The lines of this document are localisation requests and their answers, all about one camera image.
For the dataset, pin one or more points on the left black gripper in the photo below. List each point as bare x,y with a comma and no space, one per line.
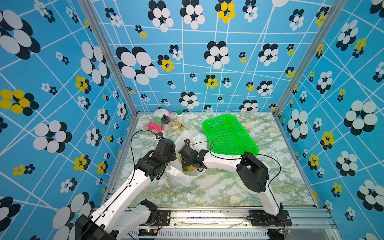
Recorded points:
173,155

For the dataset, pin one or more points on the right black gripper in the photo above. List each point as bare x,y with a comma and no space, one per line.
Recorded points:
184,163

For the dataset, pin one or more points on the translucent white plastic bag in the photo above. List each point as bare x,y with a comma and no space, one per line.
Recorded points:
174,168

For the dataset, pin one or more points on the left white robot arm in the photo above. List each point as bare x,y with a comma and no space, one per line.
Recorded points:
109,221

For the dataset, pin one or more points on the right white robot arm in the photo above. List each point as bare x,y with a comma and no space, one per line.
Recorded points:
254,175

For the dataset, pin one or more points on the yellow fruit in bag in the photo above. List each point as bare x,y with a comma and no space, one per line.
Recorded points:
188,169

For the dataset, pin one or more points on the pink green plush toy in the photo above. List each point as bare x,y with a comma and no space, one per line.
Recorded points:
155,124

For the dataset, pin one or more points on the glass jar black lid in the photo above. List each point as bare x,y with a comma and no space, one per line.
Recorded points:
166,123

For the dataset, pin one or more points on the white bottle green cap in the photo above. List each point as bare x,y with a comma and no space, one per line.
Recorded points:
180,117

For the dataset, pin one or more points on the white plush toy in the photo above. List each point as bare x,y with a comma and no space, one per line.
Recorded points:
161,112

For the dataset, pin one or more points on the green plastic basket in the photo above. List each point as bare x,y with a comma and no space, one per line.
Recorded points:
228,136

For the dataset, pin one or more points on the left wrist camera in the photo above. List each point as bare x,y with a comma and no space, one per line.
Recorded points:
159,136

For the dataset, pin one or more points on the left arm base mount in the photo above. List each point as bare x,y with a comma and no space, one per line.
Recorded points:
160,219

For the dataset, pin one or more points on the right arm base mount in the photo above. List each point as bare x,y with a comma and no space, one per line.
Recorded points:
260,218

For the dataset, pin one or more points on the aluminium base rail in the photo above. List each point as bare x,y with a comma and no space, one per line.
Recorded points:
309,223

